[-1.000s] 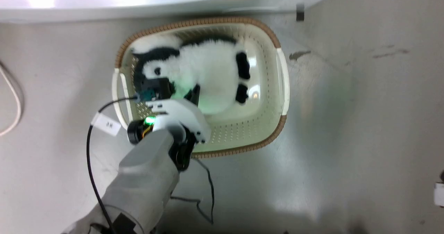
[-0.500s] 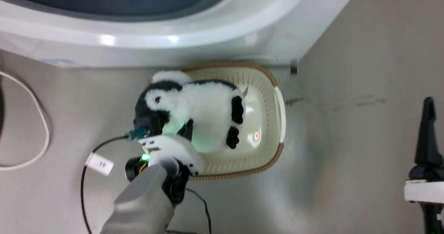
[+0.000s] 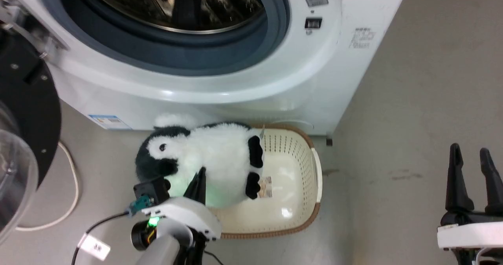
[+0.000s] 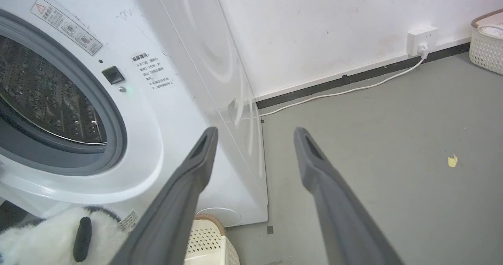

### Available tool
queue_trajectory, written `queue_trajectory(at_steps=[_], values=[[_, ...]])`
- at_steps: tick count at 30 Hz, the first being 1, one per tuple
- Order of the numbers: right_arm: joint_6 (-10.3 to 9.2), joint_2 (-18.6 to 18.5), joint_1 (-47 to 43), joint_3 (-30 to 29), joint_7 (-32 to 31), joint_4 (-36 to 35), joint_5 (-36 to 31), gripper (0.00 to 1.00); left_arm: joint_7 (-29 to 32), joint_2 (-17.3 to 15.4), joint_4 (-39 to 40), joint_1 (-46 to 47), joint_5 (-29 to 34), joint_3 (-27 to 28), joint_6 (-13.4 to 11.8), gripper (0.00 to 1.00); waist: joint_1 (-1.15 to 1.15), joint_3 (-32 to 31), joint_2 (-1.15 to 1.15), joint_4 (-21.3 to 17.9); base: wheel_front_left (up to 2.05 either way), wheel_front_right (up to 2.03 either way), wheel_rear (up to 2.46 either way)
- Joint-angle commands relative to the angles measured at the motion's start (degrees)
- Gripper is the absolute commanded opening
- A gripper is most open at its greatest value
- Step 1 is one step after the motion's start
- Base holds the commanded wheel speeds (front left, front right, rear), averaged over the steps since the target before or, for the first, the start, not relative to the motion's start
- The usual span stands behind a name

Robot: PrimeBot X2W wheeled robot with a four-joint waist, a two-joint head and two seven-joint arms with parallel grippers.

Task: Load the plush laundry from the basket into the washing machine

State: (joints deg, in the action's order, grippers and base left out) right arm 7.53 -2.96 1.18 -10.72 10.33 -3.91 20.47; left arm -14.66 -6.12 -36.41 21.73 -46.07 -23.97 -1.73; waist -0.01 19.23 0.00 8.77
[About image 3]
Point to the steel washer drum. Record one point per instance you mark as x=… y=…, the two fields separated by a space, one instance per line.
x=157 y=5

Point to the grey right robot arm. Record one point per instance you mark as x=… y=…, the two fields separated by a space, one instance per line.
x=477 y=257

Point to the black door latch slot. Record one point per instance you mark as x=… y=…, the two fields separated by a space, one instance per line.
x=313 y=23

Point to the grey rubber door gasket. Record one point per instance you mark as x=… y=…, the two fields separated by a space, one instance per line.
x=177 y=50

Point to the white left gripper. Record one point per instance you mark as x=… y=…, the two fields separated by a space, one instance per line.
x=188 y=214

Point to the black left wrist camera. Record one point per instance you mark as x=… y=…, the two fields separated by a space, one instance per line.
x=151 y=190

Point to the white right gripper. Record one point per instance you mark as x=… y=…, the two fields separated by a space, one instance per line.
x=469 y=231

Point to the cream plastic laundry basket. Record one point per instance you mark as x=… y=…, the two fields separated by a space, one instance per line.
x=290 y=186

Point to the black round washer door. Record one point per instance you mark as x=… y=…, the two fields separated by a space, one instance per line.
x=27 y=100

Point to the black white penguin plush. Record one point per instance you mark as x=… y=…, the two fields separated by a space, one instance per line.
x=220 y=155

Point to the black washer foot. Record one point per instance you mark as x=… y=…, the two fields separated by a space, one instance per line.
x=329 y=142

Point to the metal door hinge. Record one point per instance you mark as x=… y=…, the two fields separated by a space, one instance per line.
x=35 y=33

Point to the white front-load washing machine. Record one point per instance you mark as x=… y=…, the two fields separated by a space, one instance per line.
x=346 y=52

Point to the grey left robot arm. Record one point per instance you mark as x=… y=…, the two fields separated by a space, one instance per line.
x=165 y=245

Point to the printed plush care tag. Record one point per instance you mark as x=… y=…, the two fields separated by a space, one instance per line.
x=265 y=187

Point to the blue white energy sticker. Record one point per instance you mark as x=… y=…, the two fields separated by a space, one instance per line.
x=109 y=122

